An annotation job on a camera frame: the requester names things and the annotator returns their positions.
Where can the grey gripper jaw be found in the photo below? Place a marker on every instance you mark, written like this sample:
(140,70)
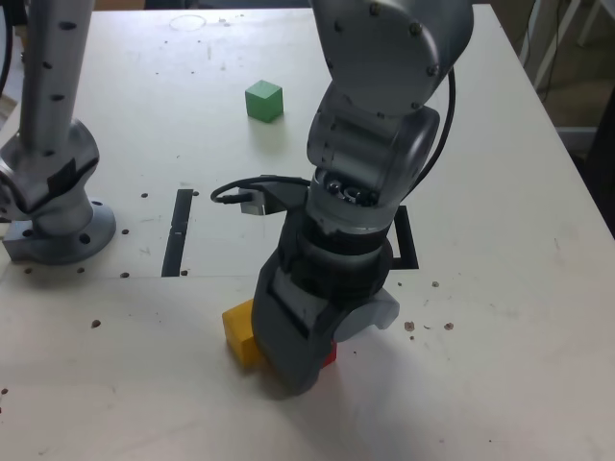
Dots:
(293,346)
(367,319)

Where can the red cube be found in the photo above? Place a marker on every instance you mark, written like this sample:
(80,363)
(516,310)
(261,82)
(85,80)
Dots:
(329,356)

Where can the yellow cube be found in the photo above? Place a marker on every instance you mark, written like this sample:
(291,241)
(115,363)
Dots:
(239,331)

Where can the green cube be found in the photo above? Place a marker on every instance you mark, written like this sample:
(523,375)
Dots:
(262,102)

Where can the black tape square outline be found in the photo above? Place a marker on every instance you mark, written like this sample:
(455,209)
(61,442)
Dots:
(407,240)

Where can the black tape strip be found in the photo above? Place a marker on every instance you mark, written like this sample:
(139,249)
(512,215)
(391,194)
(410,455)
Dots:
(177,233)

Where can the silver gripper camera box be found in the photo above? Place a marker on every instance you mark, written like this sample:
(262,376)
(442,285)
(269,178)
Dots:
(253,204)

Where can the white metal frame legs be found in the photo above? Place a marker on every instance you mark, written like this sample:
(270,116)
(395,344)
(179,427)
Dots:
(552,43)

